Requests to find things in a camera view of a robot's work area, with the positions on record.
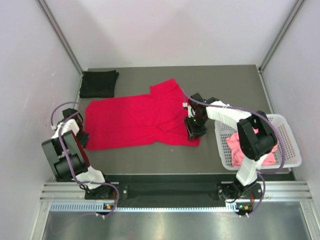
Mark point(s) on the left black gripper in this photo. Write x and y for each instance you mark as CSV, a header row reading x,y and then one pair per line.
x,y
83,142

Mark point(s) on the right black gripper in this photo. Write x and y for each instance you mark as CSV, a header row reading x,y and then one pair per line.
x,y
193,131

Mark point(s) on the red polo t shirt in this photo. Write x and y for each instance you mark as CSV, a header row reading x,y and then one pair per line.
x,y
138,120

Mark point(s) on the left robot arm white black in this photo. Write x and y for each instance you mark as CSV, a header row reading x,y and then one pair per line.
x,y
65,153

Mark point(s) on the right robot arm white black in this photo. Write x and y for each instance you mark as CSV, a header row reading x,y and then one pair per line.
x,y
257,137

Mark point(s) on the pink crumpled t shirt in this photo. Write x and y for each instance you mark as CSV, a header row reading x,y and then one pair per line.
x,y
237,155

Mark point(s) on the folded black t shirt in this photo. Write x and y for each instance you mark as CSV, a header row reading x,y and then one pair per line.
x,y
98,84

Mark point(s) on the white perforated plastic basket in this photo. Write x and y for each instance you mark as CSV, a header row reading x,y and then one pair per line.
x,y
292,153

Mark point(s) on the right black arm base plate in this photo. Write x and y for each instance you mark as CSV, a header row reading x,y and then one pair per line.
x,y
230,192

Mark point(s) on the slotted grey cable duct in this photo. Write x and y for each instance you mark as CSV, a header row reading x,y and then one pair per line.
x,y
103,207

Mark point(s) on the left aluminium corner post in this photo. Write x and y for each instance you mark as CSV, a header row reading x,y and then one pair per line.
x,y
43,5

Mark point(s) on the aluminium corner post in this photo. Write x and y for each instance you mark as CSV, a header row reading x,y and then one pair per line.
x,y
43,5
294,11

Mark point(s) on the right aluminium corner post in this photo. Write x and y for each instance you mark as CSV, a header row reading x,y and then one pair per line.
x,y
294,11

